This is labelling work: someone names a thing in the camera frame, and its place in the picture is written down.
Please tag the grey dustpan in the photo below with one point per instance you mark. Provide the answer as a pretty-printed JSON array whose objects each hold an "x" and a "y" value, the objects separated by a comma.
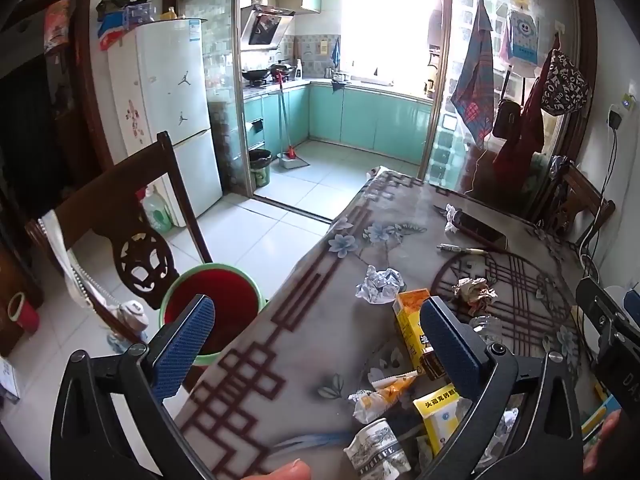
[{"x": 294, "y": 161}]

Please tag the dark carved wooden chair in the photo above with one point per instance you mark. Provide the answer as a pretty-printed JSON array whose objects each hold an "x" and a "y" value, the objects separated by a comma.
[{"x": 145, "y": 255}]

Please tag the red hanging garment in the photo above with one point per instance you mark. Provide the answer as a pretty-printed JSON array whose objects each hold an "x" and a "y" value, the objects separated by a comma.
[{"x": 530, "y": 132}]

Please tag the yellow white medicine box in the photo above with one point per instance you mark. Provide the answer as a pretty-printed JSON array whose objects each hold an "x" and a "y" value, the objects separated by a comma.
[{"x": 440, "y": 420}]

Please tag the orange snack wrapper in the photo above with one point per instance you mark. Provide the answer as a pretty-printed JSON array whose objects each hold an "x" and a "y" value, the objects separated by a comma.
[{"x": 380, "y": 400}]

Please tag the teal kitchen base cabinets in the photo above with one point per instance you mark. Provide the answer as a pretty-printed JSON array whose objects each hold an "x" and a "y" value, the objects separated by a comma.
[{"x": 360, "y": 115}]

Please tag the white round stand base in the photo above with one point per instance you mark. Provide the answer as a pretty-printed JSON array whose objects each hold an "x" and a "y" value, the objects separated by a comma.
[{"x": 616, "y": 293}]

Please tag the yellow bottle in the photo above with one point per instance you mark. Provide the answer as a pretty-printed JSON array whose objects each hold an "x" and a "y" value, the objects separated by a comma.
[{"x": 170, "y": 14}]

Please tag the red hanging decoration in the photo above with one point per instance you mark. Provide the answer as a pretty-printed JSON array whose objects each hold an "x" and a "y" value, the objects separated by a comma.
[{"x": 57, "y": 22}]

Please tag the blue transparent plastic box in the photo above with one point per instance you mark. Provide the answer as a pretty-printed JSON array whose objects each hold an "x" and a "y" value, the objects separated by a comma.
[{"x": 139, "y": 12}]

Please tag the red cup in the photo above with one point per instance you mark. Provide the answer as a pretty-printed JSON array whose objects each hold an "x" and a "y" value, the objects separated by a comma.
[{"x": 24, "y": 314}]

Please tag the small white grey shoe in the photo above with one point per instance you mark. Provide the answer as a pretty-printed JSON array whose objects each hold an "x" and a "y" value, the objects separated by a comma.
[{"x": 132, "y": 314}]

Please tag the red bucket with green rim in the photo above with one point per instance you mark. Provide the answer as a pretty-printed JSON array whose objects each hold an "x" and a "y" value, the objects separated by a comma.
[{"x": 225, "y": 290}]

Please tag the plaid hanging towel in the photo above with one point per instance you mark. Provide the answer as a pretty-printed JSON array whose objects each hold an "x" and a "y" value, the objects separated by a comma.
[{"x": 475, "y": 90}]

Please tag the clear plastic water bottle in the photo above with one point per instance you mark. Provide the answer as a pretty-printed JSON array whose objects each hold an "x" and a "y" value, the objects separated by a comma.
[{"x": 487, "y": 327}]

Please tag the blue hanging cloth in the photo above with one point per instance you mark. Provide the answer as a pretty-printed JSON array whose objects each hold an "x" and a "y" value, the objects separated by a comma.
[{"x": 336, "y": 52}]

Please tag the white wall socket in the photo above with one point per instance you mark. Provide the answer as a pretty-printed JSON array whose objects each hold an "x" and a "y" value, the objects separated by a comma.
[{"x": 628, "y": 101}]

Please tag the crumpled brown paper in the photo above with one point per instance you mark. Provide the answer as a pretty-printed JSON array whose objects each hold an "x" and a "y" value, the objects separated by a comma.
[{"x": 472, "y": 292}]

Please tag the dark green cloth bundle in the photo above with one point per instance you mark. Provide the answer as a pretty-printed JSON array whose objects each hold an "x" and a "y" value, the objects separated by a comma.
[{"x": 112, "y": 5}]

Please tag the person's left hand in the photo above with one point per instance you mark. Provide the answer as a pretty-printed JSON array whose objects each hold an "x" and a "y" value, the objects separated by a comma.
[{"x": 285, "y": 471}]

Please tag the white lace cloth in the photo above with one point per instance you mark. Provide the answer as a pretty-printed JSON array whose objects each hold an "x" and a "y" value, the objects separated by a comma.
[{"x": 65, "y": 255}]

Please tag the dark wooden door frame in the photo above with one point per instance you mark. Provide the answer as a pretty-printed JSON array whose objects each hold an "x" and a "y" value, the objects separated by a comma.
[{"x": 92, "y": 90}]

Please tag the cartoon wall poster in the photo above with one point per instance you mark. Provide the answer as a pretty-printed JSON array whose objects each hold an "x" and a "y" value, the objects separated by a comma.
[{"x": 523, "y": 37}]

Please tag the orange yellow carton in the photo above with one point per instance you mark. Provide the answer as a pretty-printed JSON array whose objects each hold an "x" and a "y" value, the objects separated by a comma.
[{"x": 410, "y": 320}]

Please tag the steel pot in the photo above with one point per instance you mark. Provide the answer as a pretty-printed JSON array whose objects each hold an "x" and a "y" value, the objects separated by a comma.
[{"x": 340, "y": 78}]

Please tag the steel range hood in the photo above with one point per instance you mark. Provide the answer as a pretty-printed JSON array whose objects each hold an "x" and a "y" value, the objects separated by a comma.
[{"x": 265, "y": 27}]

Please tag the person's right hand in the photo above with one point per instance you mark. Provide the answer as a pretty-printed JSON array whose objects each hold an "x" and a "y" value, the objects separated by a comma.
[{"x": 606, "y": 435}]

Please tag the dark kitchen waste bin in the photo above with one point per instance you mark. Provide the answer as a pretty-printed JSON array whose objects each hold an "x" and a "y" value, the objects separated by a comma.
[{"x": 260, "y": 167}]

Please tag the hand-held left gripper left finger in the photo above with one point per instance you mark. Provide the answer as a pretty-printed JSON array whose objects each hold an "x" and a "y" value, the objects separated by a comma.
[{"x": 182, "y": 347}]

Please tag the white refrigerator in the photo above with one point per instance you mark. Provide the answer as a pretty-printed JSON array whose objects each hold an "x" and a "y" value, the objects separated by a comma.
[{"x": 170, "y": 85}]

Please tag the black hanging bag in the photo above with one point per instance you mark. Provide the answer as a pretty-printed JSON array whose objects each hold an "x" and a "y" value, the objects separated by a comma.
[{"x": 507, "y": 117}]

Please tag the black wok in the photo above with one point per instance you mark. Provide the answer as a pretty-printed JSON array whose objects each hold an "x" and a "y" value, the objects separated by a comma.
[{"x": 255, "y": 75}]

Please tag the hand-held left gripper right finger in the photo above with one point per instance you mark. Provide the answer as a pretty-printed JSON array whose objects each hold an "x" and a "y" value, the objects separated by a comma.
[{"x": 450, "y": 347}]

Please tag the red blue packet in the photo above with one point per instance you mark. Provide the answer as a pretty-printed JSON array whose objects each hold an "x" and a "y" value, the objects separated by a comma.
[{"x": 111, "y": 35}]

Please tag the yellow silver pen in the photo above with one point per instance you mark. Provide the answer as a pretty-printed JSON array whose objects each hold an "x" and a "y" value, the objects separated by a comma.
[{"x": 465, "y": 248}]

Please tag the crumpled silver plastic wrapper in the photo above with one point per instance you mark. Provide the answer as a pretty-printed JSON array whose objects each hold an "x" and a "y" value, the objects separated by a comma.
[{"x": 377, "y": 285}]

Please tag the torn dark brown carton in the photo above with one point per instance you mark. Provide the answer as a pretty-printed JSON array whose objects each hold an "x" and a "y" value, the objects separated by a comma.
[{"x": 432, "y": 367}]

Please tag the green detergent jug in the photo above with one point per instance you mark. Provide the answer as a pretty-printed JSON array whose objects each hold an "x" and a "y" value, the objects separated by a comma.
[{"x": 157, "y": 212}]

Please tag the crumpled white tissue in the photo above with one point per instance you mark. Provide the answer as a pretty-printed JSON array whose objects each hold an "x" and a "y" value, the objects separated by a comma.
[{"x": 452, "y": 217}]

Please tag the crumpled grey printed packet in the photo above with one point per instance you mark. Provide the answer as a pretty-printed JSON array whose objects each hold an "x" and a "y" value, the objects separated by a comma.
[{"x": 377, "y": 450}]

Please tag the black wall charger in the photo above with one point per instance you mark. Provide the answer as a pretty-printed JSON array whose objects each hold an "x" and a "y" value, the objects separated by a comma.
[{"x": 615, "y": 117}]

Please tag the black white patterned bag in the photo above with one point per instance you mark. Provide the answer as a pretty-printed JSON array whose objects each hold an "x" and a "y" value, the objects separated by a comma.
[{"x": 565, "y": 80}]

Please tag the black frying pan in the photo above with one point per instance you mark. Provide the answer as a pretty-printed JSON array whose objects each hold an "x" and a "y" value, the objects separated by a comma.
[{"x": 281, "y": 68}]

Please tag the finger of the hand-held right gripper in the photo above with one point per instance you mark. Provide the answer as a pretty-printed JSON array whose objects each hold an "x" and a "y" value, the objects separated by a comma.
[{"x": 595, "y": 302}]

